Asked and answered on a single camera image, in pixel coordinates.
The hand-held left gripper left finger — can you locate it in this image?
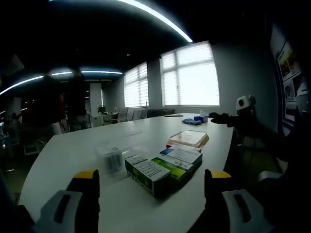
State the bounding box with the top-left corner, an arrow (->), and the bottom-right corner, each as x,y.
40,169 -> 100,233

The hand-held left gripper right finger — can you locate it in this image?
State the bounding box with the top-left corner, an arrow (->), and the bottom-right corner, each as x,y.
204,169 -> 273,233

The beige box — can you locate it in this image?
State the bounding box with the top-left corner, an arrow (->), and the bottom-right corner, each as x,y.
198,134 -> 210,148

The blue white medicine box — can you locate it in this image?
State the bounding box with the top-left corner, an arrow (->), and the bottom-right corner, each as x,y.
159,147 -> 203,172

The clear storage area container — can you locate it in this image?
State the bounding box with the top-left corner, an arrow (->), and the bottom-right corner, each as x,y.
94,144 -> 149,182

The dark green medicine box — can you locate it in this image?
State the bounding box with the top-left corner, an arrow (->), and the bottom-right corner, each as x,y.
125,155 -> 172,198

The black cloth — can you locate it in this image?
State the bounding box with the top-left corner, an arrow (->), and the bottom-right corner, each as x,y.
208,112 -> 231,123

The small blue white carton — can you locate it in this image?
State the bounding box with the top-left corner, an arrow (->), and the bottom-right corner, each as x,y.
193,110 -> 209,123

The blue packet on table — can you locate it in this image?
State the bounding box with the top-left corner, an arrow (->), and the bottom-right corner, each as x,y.
181,118 -> 203,126

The white chair armrest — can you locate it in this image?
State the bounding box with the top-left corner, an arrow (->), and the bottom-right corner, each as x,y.
257,170 -> 284,183

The wide blinds window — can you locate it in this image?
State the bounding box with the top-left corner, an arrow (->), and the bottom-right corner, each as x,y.
160,40 -> 221,107

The white chest device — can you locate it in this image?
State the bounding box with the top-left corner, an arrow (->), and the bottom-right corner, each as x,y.
295,82 -> 311,117

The white office chair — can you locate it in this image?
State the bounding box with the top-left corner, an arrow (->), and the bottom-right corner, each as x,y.
22,138 -> 41,156

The dark sofa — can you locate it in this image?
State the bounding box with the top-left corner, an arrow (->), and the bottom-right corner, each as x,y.
147,108 -> 176,117

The white mesh chair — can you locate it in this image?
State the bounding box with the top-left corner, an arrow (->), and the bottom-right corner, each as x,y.
116,108 -> 130,122
131,108 -> 148,121

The white cabinet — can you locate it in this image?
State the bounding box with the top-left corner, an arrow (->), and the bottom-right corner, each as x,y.
91,112 -> 119,128

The narrow blinds window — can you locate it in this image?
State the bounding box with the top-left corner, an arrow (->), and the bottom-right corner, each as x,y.
123,62 -> 149,108

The long curved ceiling light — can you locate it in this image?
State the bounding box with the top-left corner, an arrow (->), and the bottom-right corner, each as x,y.
116,0 -> 194,43

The ceiling light strip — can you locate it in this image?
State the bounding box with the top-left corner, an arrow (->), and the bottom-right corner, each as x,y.
0,75 -> 45,96
81,70 -> 122,75

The ceiling air vent panel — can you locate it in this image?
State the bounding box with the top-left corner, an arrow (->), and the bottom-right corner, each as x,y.
4,54 -> 25,74

